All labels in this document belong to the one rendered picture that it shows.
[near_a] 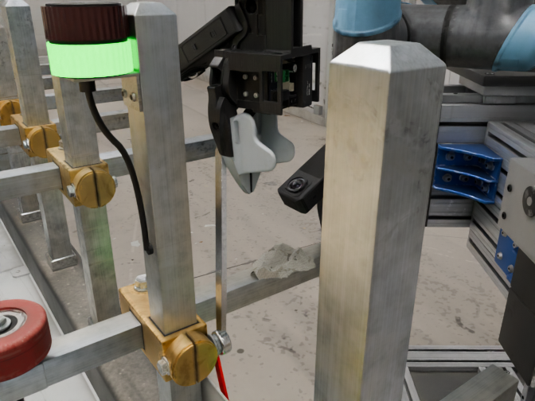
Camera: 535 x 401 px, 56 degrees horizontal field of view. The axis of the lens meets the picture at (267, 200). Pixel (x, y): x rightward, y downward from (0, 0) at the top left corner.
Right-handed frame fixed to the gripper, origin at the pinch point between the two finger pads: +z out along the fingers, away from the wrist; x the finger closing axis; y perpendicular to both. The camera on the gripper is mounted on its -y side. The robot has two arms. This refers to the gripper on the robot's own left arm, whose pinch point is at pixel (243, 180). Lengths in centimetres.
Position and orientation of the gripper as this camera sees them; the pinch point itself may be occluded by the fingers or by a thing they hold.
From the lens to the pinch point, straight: 54.7
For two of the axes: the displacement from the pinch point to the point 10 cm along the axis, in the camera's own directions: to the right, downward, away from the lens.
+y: 8.3, 2.1, -5.2
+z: 0.2, 9.2, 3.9
